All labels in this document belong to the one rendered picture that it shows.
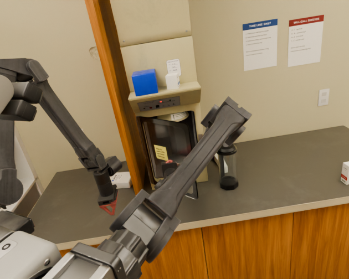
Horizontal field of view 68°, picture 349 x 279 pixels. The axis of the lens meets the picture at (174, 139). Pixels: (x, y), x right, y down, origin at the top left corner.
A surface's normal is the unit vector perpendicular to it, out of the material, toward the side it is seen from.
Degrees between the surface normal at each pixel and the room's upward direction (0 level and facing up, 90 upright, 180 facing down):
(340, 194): 0
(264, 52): 90
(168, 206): 46
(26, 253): 0
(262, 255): 90
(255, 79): 90
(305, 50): 90
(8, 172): 76
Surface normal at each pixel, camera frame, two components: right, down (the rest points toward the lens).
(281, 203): -0.14, -0.90
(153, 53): 0.07, 0.42
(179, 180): 0.22, -0.40
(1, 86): 0.89, 0.07
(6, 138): 0.85, -0.15
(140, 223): 0.46, -0.64
